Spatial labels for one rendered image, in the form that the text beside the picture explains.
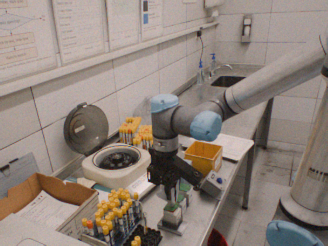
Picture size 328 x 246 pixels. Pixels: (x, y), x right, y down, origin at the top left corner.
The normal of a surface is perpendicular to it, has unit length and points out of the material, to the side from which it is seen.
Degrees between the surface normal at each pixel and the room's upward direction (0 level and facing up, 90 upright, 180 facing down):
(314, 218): 48
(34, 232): 0
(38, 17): 93
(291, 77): 107
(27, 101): 90
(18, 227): 0
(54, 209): 2
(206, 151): 90
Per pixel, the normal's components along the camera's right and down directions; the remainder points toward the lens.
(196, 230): -0.06, -0.89
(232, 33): -0.46, 0.43
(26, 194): 0.87, 0.14
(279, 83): -0.43, 0.67
